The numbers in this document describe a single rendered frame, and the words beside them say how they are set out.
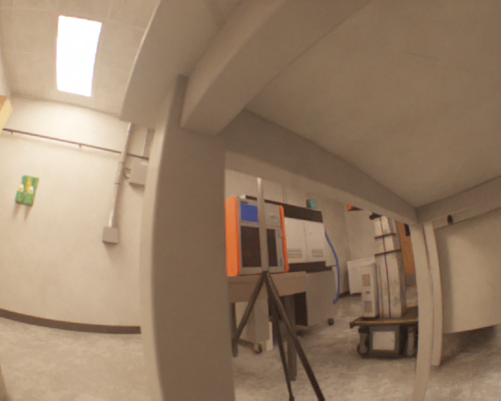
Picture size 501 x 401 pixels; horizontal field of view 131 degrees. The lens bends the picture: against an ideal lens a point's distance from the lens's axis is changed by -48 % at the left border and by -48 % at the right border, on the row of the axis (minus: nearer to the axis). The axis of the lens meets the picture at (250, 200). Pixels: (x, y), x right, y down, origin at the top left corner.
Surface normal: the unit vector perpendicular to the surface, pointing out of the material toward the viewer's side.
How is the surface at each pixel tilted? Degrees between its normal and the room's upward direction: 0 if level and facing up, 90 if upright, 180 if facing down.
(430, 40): 180
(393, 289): 90
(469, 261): 90
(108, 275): 90
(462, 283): 90
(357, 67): 180
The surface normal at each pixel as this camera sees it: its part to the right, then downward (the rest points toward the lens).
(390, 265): -0.81, -0.16
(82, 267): 0.59, -0.30
